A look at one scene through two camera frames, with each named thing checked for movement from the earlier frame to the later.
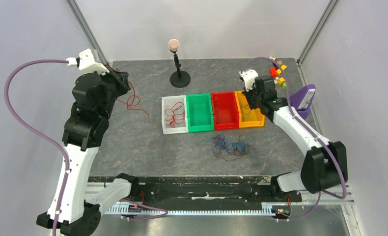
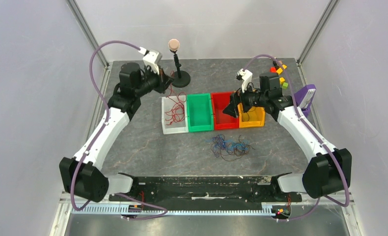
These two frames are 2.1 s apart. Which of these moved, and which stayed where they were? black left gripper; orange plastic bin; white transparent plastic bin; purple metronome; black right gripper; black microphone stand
Moved: black right gripper; black left gripper
Stayed: purple metronome; white transparent plastic bin; orange plastic bin; black microphone stand
